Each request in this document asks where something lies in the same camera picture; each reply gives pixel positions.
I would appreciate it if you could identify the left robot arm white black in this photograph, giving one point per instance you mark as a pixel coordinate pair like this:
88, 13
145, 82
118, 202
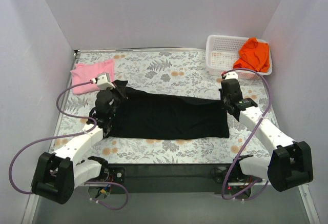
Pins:
57, 174

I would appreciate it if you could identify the white plastic laundry basket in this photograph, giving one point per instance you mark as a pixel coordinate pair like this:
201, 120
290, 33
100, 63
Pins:
222, 52

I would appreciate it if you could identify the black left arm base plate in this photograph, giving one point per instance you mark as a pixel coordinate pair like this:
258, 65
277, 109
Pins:
114, 174

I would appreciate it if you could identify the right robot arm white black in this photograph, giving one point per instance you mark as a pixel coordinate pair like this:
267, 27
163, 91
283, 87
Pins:
290, 164

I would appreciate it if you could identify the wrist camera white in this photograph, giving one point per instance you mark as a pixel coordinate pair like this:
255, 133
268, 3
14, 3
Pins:
229, 75
103, 82

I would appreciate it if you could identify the aluminium frame rail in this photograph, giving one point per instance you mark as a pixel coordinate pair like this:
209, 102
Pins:
174, 193

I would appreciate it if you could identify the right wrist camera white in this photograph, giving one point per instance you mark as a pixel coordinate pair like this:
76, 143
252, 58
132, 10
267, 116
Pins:
229, 75

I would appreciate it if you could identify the floral patterned table mat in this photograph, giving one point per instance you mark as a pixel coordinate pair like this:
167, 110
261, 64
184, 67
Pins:
180, 72

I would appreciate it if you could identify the black t shirt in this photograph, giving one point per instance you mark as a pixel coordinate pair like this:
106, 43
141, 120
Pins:
159, 116

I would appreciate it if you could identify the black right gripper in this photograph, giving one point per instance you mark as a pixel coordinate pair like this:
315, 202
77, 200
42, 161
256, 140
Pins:
226, 100

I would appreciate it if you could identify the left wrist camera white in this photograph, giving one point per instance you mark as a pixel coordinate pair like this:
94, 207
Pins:
103, 82

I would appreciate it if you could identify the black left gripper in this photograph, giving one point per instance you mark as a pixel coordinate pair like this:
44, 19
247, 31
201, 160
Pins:
119, 88

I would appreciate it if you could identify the orange t shirt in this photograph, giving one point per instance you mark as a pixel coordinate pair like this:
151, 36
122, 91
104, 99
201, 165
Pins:
254, 55

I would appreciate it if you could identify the pink folded t shirt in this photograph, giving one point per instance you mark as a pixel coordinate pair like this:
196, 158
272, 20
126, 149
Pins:
84, 73

